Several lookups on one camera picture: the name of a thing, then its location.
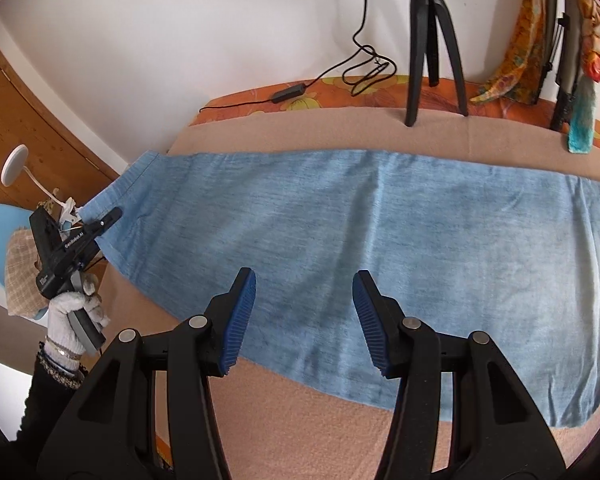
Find white desk lamp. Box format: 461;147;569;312
0;144;88;226

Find black ring light cable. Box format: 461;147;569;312
200;0;397;111

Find small black tripod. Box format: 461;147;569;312
389;0;469;127

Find brown wooden panel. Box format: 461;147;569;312
0;24;133;221

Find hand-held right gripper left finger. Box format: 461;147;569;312
37;267;257;480

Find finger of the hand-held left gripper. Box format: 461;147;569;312
82;207;123;241

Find beaded bracelets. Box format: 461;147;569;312
36;341;87;388

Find beige blanket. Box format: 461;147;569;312
100;105;600;480

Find orange patterned scarf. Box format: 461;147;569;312
470;0;600;155

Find person's left hand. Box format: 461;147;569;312
46;276;111;356

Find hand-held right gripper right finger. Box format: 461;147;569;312
352;269;567;480

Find blue denim pants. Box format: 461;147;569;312
80;149;600;428

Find folded grey tripod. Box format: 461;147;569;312
542;0;588;133

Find beige checkered cloth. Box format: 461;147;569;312
4;227;56;318

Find person's left forearm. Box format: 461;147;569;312
10;340;88;443

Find light blue chair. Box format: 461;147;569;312
0;203;48;322

